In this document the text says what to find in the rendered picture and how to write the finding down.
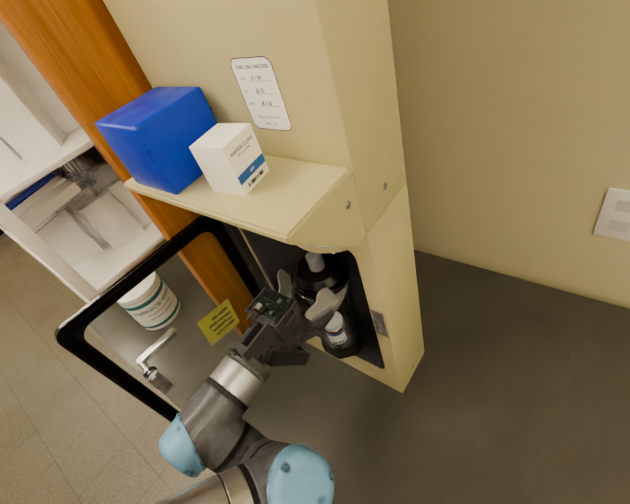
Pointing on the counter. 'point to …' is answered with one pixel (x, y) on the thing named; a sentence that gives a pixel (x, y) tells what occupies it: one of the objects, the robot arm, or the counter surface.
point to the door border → (130, 290)
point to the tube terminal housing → (308, 120)
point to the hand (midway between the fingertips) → (322, 280)
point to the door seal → (129, 289)
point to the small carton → (230, 158)
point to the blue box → (160, 136)
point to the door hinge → (247, 255)
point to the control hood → (281, 203)
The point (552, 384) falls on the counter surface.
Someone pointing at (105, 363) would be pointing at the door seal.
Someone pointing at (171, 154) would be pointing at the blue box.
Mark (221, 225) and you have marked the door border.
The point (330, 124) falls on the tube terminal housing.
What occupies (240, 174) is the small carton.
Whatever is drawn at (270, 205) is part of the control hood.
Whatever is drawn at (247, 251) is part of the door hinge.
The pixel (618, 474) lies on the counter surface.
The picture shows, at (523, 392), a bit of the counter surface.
